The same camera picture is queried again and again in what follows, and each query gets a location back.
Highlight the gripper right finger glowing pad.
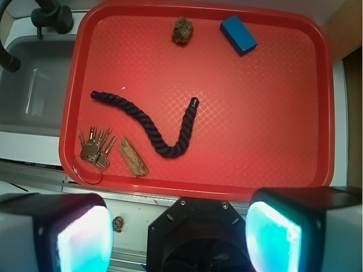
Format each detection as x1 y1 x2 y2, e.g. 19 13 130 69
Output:
246 186 362 271

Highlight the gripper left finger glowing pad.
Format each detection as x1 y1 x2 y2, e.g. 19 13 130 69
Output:
1 193 113 271

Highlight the silver key bunch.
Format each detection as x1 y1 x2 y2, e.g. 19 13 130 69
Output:
72 126 117 185

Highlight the small brown pebble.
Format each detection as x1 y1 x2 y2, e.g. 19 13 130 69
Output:
113 216 124 233

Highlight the brown wood chip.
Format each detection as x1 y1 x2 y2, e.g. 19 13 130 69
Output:
118 136 149 178

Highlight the grey sink basin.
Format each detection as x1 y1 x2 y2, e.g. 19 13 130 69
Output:
1 35 75 137

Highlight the red plastic tray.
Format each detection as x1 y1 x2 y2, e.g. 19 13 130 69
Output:
59 1 335 202

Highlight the blue rectangular block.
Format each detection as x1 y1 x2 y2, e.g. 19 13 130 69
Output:
220 16 258 56

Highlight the brown rock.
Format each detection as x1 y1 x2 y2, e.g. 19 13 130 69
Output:
171 16 194 44

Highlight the black octagonal mount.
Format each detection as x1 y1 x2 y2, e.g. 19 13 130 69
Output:
146 198 255 271

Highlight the dark purple rope piece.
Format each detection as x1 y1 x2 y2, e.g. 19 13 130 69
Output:
90 90 200 159

